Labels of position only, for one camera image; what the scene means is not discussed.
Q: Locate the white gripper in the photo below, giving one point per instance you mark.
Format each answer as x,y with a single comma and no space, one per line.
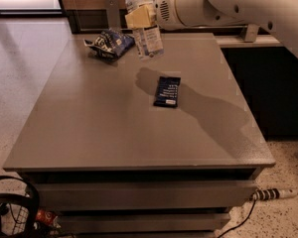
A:
169,9

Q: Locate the clear plastic water bottle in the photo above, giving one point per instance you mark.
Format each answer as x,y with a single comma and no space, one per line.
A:
148,40

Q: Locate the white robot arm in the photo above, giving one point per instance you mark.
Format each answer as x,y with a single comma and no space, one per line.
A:
277,17

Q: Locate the blue crumpled chip bag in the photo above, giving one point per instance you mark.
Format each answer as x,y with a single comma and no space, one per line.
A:
110,45

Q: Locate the dark blue snack bar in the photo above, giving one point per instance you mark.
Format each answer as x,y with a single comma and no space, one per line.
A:
167,90

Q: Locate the grey drawer cabinet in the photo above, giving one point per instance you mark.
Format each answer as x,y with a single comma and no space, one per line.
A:
96,122

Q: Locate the upper grey drawer front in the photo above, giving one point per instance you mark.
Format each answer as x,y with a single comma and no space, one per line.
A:
144,195

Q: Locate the grey drawer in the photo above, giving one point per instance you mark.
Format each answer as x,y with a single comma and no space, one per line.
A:
144,195
143,223

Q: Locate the lower grey drawer front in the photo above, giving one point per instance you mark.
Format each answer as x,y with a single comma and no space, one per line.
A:
143,223

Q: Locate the white power strip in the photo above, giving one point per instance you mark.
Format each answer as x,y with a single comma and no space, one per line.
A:
274,193

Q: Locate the orange snack packet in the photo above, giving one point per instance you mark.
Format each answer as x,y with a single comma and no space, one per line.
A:
48,218

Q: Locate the left metal wall bracket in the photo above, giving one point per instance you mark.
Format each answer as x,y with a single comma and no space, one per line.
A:
113,14

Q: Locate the metal wall bracket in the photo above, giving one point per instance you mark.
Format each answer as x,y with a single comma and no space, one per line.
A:
113,14
249,33

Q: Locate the right metal wall bracket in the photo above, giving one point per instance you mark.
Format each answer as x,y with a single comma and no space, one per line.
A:
249,33

